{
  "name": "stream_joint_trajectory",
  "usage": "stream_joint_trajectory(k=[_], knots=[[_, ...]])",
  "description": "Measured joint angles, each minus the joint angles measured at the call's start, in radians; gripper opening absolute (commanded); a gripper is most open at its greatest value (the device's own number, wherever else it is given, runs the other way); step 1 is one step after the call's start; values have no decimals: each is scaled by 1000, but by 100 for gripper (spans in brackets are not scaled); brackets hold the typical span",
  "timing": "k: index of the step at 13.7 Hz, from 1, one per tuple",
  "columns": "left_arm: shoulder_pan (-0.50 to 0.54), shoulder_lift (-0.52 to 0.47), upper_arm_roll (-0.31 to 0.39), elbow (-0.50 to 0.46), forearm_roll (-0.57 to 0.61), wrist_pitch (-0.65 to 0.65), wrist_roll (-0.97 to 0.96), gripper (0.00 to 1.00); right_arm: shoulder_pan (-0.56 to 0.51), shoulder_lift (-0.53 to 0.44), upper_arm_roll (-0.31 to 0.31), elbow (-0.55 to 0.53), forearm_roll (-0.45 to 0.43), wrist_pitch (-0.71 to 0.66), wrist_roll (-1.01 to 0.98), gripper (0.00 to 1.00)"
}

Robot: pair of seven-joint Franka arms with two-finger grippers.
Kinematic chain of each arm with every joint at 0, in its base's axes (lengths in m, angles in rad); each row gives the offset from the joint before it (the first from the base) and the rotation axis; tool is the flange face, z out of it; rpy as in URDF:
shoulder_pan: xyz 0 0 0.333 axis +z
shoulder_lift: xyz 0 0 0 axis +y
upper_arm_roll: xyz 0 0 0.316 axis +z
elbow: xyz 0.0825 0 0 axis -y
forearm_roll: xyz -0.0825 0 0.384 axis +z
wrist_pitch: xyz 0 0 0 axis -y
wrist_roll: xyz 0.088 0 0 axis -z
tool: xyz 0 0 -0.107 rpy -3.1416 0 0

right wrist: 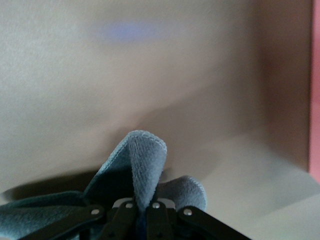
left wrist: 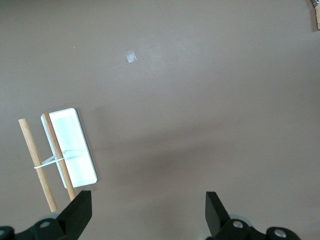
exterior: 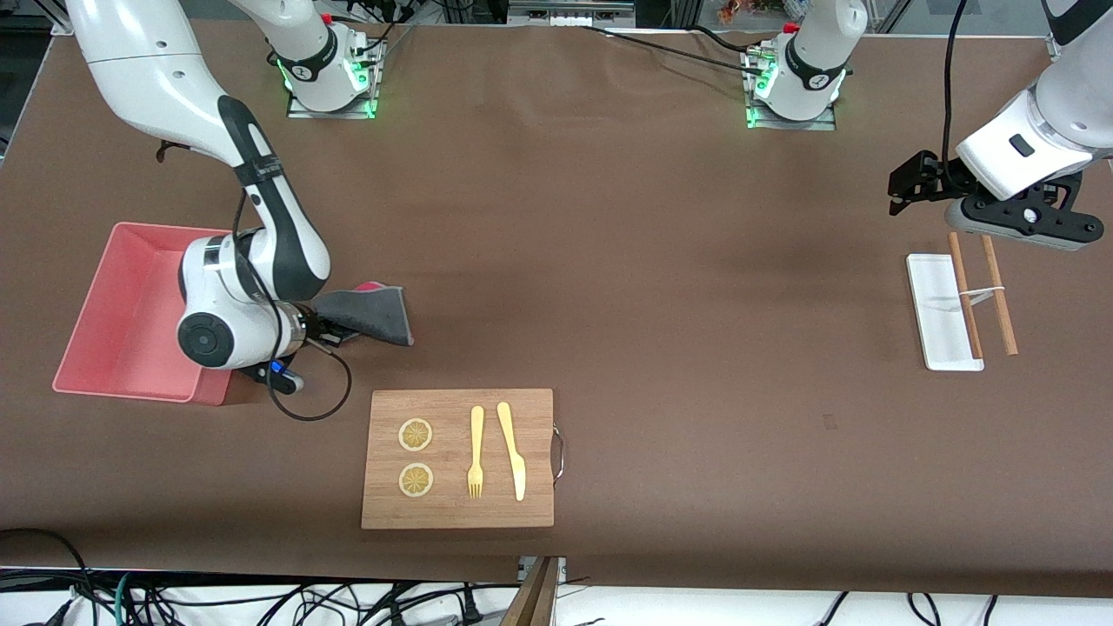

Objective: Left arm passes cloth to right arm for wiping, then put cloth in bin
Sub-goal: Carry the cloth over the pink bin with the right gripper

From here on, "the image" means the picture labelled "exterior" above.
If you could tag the aluminium frame corner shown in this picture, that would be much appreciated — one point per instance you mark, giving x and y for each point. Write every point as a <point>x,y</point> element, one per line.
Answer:
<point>1055,48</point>
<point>68,22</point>

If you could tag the wooden cutting board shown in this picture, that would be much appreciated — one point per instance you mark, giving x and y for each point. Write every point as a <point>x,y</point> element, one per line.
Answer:
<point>452,513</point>

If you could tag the thin white band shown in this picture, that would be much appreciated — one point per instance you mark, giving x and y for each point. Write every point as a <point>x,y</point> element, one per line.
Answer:
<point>987,290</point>

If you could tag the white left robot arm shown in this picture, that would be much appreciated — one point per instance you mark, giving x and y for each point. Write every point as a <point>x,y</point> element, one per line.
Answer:
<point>817,52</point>

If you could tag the yellow plastic fork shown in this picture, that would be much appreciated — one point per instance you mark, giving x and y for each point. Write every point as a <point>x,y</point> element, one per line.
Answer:
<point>476,435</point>

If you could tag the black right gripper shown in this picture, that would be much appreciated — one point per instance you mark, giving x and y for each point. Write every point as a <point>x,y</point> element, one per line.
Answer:
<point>316,328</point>

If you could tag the yellow plastic knife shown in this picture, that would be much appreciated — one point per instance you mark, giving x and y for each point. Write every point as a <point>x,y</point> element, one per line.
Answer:
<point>513,452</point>

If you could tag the brown wooden plank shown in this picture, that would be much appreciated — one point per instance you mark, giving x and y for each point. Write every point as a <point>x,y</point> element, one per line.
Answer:
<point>532,604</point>

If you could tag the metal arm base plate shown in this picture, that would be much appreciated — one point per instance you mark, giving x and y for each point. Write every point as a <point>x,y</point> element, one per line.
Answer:
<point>330,113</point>
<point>791,124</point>

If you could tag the pink and grey cloth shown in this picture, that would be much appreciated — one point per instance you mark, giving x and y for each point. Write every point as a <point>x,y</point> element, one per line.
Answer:
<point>374,313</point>

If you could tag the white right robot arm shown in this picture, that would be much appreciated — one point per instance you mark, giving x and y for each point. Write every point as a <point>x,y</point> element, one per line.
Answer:
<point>139,61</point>

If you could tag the small metal bracket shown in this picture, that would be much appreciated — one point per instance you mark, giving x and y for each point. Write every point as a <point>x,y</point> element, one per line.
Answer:
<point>562,569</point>

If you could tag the pink plastic bin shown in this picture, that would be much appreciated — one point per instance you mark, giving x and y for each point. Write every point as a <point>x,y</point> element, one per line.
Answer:
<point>122,322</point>

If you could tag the grey metal device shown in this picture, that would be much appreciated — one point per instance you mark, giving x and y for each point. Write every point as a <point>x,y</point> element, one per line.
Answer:
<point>565,13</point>

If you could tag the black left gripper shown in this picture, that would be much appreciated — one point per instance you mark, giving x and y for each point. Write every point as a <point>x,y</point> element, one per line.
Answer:
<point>924,176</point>

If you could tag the white rectangular tray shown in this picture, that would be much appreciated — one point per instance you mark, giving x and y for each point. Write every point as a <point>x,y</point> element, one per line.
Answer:
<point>935,330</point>

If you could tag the yellow lemon slice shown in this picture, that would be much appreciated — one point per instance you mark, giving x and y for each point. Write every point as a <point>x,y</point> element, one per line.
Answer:
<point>416,481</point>
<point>415,435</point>

